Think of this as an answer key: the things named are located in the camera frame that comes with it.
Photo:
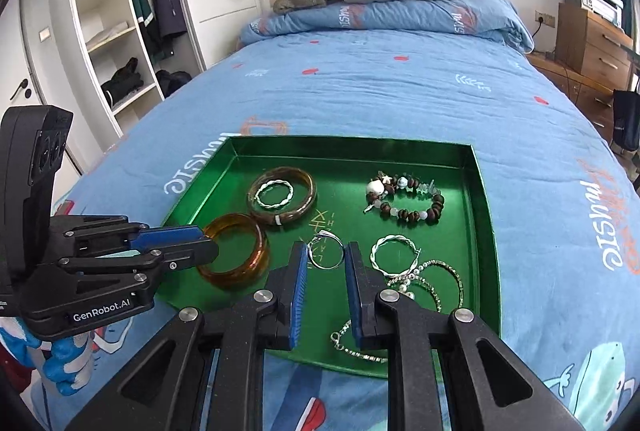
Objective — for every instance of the folded white clothes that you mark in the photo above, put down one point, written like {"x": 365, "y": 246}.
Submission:
{"x": 107, "y": 36}

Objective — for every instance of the twisted silver hoop earring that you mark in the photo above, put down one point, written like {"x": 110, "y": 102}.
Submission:
{"x": 395, "y": 237}

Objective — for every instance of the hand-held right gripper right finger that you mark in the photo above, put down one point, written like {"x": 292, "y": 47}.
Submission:
{"x": 354, "y": 296}

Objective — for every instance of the blue pillow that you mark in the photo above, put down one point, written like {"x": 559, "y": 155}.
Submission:
{"x": 400, "y": 18}

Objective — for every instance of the wall light switch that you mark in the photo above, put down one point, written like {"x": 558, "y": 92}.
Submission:
{"x": 45, "y": 33}

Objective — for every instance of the hanging green white jacket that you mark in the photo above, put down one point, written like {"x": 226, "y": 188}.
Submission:
{"x": 140, "y": 6}

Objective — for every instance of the dark brown wooden bangle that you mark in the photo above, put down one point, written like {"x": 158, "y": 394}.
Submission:
{"x": 307, "y": 198}

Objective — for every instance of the black backpack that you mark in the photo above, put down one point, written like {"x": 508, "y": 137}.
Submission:
{"x": 172, "y": 81}

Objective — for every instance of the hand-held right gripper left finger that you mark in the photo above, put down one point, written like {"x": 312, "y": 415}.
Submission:
{"x": 298, "y": 296}

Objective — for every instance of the amber translucent bangle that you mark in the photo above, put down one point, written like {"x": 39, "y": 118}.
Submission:
{"x": 260, "y": 256}

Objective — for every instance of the black clothes on shelf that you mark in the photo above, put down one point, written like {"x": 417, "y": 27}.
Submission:
{"x": 122, "y": 81}

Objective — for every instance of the white door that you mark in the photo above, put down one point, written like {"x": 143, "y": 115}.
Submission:
{"x": 30, "y": 56}

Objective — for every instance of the wooden drawer chest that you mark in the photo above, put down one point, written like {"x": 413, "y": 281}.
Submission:
{"x": 590, "y": 43}

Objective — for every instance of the green metal tray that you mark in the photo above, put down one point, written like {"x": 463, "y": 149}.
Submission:
{"x": 340, "y": 191}

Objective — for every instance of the black bag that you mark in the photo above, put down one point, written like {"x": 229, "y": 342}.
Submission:
{"x": 627, "y": 121}

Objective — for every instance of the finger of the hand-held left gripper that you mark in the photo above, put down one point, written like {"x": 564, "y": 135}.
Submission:
{"x": 165, "y": 236}
{"x": 195, "y": 256}

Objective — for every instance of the low wooden nightstand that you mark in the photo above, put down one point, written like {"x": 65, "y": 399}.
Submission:
{"x": 570, "y": 83}

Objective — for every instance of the wall power outlet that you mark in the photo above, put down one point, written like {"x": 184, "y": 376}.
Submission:
{"x": 545, "y": 18}

